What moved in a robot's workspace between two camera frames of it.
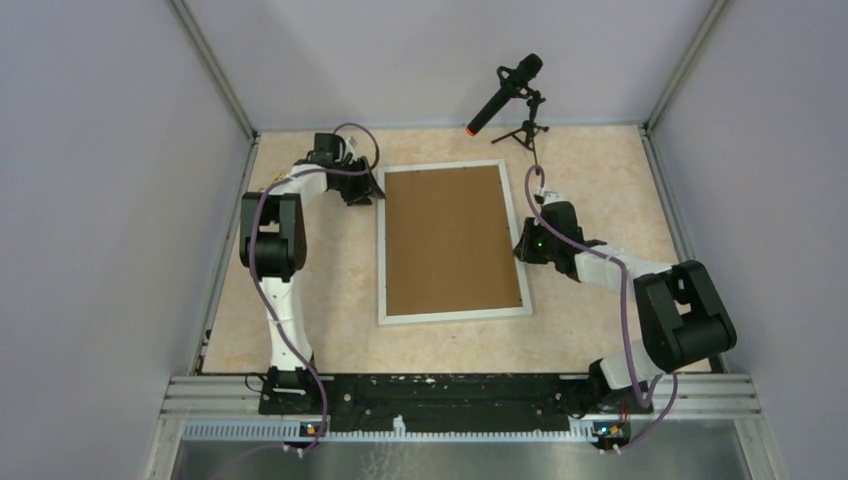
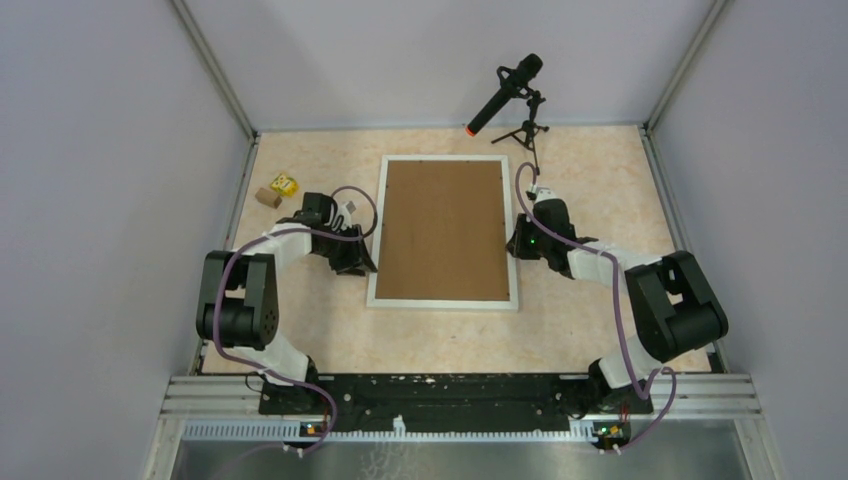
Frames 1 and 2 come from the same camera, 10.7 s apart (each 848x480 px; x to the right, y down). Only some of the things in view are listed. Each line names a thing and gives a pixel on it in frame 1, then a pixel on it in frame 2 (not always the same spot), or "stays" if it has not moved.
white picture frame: x=381 y=284 to x=407 y=303
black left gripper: x=366 y=187 to x=356 y=261
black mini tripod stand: x=528 y=131 stays
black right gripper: x=523 y=250 stays
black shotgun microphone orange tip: x=511 y=82 stays
